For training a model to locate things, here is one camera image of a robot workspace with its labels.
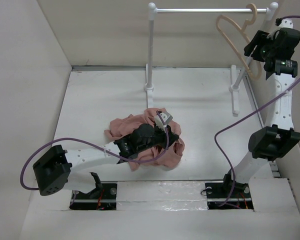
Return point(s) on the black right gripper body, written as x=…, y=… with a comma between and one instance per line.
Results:
x=264, y=48

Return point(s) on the pink t-shirt with pixel print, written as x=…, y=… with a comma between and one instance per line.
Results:
x=121, y=127

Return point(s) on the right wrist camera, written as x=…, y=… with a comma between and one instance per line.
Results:
x=283, y=23

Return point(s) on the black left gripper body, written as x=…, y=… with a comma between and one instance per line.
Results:
x=158, y=137

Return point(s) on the white clothes rack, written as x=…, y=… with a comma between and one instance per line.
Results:
x=200, y=34

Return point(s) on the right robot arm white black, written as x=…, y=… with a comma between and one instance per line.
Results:
x=278, y=136

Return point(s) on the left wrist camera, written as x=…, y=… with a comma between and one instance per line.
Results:
x=162, y=119

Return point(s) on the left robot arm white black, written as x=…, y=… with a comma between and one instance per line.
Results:
x=75, y=170

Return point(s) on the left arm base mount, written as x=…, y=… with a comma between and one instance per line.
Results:
x=103, y=197

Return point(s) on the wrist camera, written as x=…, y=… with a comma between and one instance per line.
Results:
x=283, y=23
x=162, y=119

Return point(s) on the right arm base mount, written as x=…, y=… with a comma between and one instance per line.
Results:
x=227, y=195

